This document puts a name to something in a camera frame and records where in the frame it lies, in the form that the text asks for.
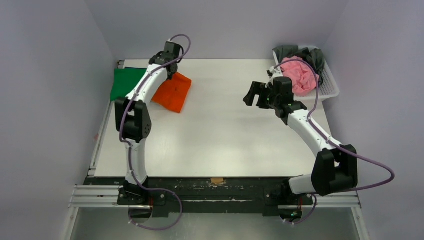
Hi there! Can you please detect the brown tape piece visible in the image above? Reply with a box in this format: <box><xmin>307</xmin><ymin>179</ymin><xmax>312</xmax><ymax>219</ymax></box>
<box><xmin>210</xmin><ymin>177</ymin><xmax>225</xmax><ymax>185</ymax></box>

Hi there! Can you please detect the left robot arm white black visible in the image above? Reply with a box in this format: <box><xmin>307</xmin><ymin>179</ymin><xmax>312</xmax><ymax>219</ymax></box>
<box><xmin>114</xmin><ymin>40</ymin><xmax>184</xmax><ymax>205</ymax></box>

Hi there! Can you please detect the dark grey t shirt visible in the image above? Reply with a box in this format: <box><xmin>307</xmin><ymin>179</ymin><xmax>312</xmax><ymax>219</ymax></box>
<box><xmin>272</xmin><ymin>45</ymin><xmax>325</xmax><ymax>88</ymax></box>

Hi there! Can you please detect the pink t shirt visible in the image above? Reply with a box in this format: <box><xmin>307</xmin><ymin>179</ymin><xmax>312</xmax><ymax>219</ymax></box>
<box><xmin>280</xmin><ymin>56</ymin><xmax>320</xmax><ymax>97</ymax></box>

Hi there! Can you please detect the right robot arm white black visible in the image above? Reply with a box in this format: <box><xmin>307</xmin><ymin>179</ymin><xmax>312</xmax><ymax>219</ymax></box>
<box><xmin>243</xmin><ymin>76</ymin><xmax>358</xmax><ymax>204</ymax></box>

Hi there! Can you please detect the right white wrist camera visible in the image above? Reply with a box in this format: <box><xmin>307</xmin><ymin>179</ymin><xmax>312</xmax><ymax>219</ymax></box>
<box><xmin>266</xmin><ymin>67</ymin><xmax>282</xmax><ymax>80</ymax></box>

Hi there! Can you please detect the orange t shirt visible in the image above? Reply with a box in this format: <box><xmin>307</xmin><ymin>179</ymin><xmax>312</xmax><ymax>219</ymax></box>
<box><xmin>152</xmin><ymin>72</ymin><xmax>192</xmax><ymax>114</ymax></box>

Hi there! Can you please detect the folded green t shirt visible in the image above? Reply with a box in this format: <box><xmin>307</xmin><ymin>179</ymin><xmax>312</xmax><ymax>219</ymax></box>
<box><xmin>109</xmin><ymin>67</ymin><xmax>147</xmax><ymax>102</ymax></box>

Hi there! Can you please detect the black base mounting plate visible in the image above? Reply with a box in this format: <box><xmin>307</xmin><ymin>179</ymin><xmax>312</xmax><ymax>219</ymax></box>
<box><xmin>83</xmin><ymin>177</ymin><xmax>313</xmax><ymax>220</ymax></box>

